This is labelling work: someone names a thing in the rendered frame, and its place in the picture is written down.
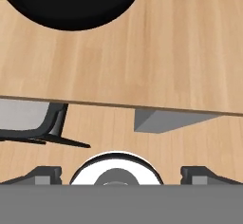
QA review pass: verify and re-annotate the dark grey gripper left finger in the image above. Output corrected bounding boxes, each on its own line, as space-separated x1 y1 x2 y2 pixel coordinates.
0 166 63 186

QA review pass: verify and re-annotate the black round plate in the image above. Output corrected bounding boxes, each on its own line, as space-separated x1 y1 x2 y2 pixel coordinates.
0 0 146 32

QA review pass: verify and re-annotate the grey chair with black frame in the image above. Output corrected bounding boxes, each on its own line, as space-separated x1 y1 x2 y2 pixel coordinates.
0 97 92 149

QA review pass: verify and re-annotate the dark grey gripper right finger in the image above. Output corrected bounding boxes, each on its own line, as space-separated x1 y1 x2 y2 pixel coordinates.
179 166 243 186

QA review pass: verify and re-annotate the grey table support block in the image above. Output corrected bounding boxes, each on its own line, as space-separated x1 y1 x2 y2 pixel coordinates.
133 108 222 135

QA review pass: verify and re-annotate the white and black round object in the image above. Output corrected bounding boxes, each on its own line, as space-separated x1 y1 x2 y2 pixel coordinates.
68 151 165 186

